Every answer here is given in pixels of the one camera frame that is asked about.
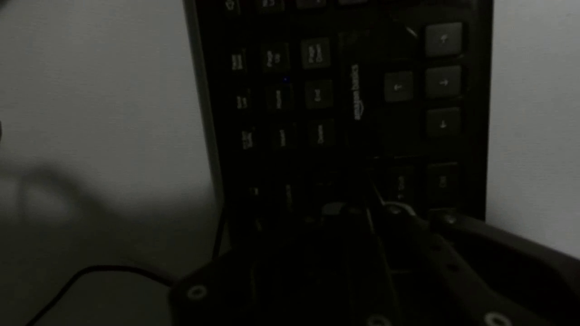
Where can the black computer keyboard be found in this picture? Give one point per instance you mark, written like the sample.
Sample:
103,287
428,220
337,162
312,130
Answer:
306,99

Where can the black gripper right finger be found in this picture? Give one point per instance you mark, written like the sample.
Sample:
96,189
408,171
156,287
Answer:
453,280

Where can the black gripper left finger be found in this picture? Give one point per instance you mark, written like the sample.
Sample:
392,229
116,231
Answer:
357,296

